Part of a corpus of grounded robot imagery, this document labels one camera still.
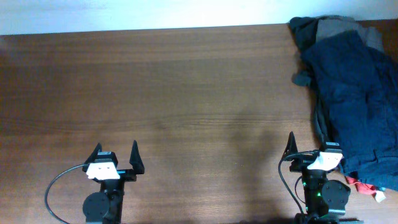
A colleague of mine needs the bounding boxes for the navy blue shorts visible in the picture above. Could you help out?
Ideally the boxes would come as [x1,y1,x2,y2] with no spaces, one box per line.
[301,31,397,190]

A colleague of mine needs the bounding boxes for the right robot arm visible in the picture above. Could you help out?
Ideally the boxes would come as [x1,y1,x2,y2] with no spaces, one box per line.
[278,132,351,224]

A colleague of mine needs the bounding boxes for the red cloth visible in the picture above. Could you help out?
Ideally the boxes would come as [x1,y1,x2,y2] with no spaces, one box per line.
[345,176,386,203]

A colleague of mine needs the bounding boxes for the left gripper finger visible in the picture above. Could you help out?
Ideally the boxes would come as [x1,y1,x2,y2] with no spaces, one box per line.
[85,143,102,164]
[129,140,145,174]

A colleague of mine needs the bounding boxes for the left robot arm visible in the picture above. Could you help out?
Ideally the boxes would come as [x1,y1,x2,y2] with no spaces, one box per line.
[82,141,145,224]

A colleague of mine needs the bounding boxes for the grey garment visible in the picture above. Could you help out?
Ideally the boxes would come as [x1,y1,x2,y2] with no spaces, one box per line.
[316,19,384,52]

